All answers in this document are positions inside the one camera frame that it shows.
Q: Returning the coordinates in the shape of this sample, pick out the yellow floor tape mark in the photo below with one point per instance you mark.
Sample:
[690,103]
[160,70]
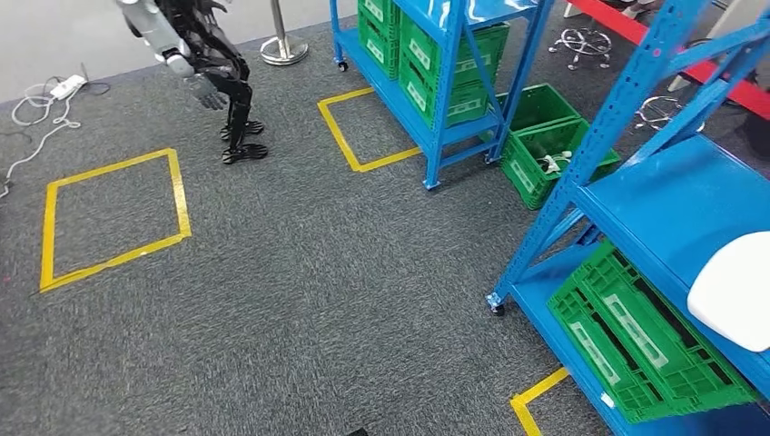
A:
[177,198]
[337,129]
[529,403]

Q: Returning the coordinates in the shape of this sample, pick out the red barrier belt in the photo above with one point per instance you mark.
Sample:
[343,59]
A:
[613,21]

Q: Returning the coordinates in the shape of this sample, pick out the small white label tag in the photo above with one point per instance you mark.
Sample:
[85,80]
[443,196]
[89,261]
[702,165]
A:
[607,400]

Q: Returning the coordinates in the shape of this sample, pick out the small black humanoid robot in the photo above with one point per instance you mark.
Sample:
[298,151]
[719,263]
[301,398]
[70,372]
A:
[210,54]

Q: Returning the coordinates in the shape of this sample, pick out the white triangular plastic shell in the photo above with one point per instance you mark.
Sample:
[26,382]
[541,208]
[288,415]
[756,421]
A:
[734,295]

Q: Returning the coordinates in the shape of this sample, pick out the black robot left foot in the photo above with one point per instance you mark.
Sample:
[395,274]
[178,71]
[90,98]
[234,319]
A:
[358,432]

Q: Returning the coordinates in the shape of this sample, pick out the white power strip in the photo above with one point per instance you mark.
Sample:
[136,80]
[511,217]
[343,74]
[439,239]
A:
[67,86]

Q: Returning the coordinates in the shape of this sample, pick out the blue metal shelf rack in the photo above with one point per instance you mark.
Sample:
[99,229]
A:
[674,198]
[421,126]

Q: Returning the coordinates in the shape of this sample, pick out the chrome stanchion post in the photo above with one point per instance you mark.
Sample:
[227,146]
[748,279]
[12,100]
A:
[283,48]

